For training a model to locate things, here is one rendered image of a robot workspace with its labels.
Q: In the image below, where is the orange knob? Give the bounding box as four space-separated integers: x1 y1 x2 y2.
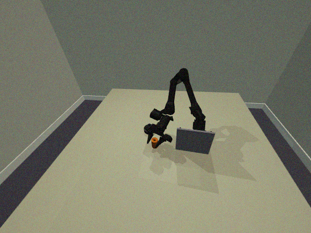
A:
151 138 158 148

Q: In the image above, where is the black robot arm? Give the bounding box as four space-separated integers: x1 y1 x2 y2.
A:
150 68 206 133

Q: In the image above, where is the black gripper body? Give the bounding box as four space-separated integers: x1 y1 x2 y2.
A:
144 121 172 142

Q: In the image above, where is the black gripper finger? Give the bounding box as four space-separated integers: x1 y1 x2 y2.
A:
147 130 153 144
155 137 166 148

